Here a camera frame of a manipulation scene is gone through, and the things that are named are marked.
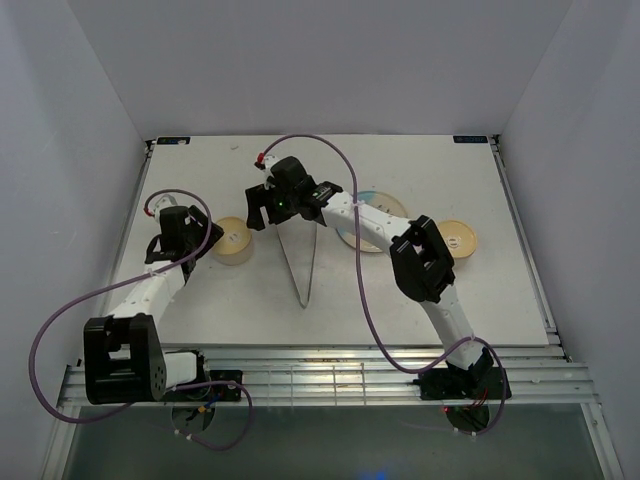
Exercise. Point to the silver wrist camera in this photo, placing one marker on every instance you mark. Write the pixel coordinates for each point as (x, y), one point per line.
(265, 162)
(158, 204)

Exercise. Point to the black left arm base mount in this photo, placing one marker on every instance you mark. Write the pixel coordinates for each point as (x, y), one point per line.
(215, 393)

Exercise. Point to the steel lunch bowl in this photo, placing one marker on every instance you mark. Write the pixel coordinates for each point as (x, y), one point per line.
(233, 250)
(461, 248)

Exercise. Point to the wooden round lid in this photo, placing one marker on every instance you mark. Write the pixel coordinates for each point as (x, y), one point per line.
(455, 228)
(233, 225)

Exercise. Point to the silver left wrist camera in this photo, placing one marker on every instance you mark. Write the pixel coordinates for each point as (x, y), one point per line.
(158, 204)

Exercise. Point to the left blue corner label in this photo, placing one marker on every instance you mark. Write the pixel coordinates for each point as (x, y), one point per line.
(173, 140)

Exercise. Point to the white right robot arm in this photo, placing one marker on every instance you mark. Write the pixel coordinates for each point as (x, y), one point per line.
(421, 262)

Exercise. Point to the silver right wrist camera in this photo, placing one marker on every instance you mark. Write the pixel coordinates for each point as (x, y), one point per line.
(265, 162)

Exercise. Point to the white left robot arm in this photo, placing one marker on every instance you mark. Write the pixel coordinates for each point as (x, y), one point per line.
(123, 357)

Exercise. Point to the blue corner label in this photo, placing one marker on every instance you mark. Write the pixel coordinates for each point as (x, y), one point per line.
(470, 139)
(173, 140)

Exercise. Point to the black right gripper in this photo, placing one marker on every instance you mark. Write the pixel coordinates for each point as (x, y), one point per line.
(259, 197)

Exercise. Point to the right blue corner label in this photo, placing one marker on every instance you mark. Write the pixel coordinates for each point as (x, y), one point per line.
(470, 139)

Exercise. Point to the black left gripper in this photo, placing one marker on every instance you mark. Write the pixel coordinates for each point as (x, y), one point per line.
(213, 233)

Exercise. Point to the blue and white plate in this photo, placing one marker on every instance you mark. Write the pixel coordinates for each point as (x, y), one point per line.
(384, 203)

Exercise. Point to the stainless steel slotted tongs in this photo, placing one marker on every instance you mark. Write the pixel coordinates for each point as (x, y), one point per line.
(298, 241)

